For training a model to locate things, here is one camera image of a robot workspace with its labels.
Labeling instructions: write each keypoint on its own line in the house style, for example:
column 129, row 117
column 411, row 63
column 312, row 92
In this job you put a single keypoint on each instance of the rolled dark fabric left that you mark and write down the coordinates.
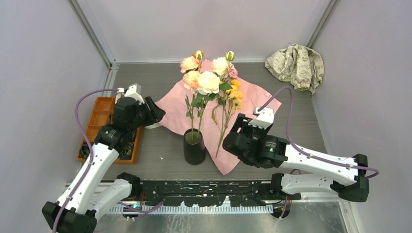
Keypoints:
column 84, row 150

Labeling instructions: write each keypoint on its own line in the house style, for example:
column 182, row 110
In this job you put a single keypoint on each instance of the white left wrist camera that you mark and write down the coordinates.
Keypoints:
column 132, row 91

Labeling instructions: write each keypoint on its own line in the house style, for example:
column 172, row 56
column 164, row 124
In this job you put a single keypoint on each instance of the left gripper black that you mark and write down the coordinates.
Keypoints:
column 154, row 113

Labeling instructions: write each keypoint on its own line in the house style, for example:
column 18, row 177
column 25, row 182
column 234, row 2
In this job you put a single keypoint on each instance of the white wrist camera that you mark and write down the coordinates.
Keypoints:
column 264, row 118
column 132, row 91

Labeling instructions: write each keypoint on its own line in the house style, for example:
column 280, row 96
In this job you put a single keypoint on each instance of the peach rose flower stem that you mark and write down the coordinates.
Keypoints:
column 190, row 68

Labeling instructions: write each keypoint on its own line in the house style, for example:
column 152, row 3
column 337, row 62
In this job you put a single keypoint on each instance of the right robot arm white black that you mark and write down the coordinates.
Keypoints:
column 325, row 173

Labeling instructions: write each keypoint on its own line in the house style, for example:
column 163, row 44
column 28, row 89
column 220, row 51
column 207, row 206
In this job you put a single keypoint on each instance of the rolled dark fabric lower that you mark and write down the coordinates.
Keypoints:
column 126, row 152

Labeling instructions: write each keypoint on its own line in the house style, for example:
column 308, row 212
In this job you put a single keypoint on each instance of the white rose flower stem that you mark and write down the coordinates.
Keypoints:
column 208, row 83

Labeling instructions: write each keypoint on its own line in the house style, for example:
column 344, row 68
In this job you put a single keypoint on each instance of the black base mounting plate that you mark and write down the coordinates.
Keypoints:
column 206, row 193

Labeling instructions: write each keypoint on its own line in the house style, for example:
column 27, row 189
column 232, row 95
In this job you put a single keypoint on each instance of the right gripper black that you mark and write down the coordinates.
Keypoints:
column 241, row 121

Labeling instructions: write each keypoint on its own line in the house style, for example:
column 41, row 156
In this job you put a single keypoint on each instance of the pink purple wrapping paper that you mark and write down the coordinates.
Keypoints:
column 175, row 119

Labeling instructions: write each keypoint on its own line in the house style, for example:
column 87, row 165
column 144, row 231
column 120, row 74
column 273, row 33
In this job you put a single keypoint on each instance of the dark cylindrical vase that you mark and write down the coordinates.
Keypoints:
column 194, row 147

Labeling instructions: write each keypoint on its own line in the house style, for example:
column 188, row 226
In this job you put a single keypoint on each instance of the yellow rose flower stem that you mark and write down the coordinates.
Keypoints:
column 229, row 100

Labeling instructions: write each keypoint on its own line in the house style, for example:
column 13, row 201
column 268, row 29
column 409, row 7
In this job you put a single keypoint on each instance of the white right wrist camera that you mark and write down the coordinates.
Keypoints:
column 264, row 118

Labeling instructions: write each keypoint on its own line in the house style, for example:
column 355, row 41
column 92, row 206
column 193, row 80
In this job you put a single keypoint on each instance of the patterned cream cloth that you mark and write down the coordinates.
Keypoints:
column 298, row 65

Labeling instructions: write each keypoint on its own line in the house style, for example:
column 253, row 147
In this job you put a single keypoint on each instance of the cream ribbon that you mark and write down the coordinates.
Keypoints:
column 153, row 126

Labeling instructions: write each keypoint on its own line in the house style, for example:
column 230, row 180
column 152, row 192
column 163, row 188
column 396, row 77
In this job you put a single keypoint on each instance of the rolled dark fabric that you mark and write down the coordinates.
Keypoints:
column 126, row 152
column 84, row 150

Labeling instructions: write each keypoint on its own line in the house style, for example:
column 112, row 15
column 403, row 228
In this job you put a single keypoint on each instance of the pink rose flower stem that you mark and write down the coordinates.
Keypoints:
column 232, row 71

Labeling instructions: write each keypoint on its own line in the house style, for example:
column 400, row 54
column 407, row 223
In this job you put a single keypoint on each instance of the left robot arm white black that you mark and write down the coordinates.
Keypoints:
column 78, row 210

